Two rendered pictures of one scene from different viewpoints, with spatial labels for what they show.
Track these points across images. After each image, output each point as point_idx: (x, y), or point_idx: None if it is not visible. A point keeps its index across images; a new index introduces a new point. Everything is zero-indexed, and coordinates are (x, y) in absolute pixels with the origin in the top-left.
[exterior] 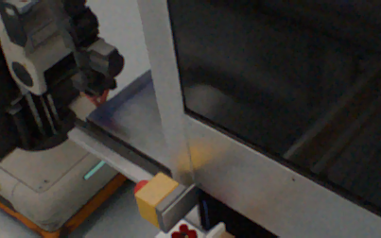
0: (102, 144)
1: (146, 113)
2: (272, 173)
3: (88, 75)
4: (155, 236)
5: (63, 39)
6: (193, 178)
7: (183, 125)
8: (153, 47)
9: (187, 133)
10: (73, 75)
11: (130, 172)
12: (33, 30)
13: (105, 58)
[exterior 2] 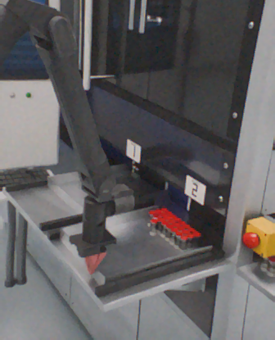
0: (137, 286)
1: (112, 255)
2: None
3: (105, 227)
4: (256, 282)
5: (101, 192)
6: (260, 210)
7: (269, 161)
8: (268, 106)
9: (270, 167)
10: None
11: (181, 277)
12: None
13: (130, 192)
